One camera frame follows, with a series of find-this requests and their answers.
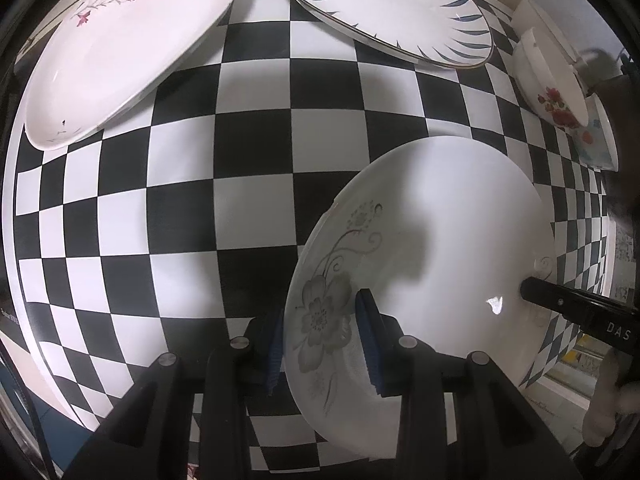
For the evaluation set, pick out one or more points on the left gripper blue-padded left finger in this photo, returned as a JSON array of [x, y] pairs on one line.
[[239, 368]]

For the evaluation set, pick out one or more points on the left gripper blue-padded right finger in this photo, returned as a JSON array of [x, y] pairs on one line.
[[400, 365]]

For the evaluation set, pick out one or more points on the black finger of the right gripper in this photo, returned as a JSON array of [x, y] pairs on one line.
[[597, 316]]

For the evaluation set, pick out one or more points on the white plate grey flower print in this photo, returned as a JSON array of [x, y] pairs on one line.
[[442, 231]]

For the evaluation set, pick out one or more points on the black white checkered tablecloth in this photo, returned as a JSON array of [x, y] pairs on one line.
[[174, 226]]

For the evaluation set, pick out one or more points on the white bowl blue pattern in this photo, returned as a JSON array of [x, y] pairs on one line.
[[595, 143]]

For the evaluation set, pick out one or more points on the white bowl red flowers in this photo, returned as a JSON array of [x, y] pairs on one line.
[[547, 82]]

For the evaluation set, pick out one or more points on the white oval plate pink flowers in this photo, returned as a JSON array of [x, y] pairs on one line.
[[104, 57]]

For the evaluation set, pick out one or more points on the white oval plate blue petals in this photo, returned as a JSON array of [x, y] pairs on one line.
[[446, 33]]

